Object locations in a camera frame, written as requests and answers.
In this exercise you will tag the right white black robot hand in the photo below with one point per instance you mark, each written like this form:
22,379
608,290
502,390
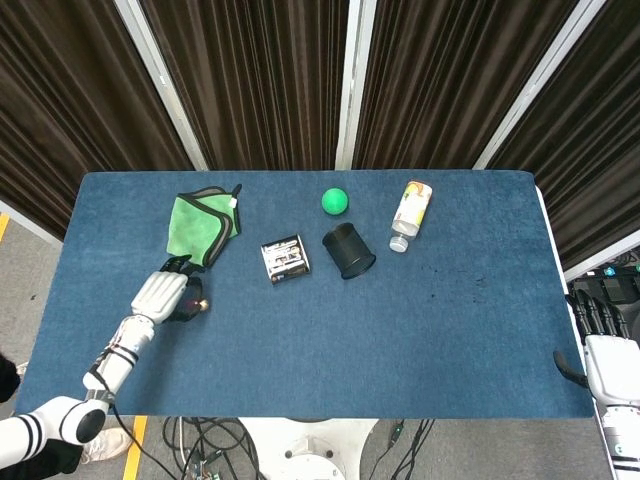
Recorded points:
610,360

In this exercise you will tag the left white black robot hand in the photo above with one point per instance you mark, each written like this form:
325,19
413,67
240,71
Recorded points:
160,295

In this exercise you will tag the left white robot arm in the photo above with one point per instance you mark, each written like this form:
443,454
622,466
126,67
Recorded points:
117,357

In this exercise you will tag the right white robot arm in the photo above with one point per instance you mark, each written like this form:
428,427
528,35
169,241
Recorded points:
622,440

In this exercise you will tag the black equipment with teal stickers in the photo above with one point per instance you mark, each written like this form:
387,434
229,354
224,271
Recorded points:
612,290

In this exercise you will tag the green microfiber cloth black trim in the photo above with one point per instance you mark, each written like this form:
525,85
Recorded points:
195,227

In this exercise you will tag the black printed rectangular box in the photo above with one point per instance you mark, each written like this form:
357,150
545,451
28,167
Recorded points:
286,259

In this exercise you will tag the white sneaker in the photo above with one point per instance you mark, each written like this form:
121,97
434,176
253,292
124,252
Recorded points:
107,444

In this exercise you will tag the black mesh pen cup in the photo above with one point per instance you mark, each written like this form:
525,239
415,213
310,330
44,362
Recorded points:
347,251

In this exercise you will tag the blue fabric table cover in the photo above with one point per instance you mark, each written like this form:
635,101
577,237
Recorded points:
350,345

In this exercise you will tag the green ball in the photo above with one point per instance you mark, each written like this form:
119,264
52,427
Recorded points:
335,202

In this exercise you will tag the dark brown curtain panel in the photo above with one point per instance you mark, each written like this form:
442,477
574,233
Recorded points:
590,160
450,85
260,85
85,95

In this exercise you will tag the clear plastic bottle yellow label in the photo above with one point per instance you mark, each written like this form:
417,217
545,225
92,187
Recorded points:
411,212

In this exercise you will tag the white table frame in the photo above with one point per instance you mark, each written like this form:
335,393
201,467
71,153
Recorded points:
555,240

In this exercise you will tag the white partition frame post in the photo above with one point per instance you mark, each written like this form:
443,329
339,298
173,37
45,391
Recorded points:
535,85
165,90
355,85

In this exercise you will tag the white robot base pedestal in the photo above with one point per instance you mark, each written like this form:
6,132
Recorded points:
310,447

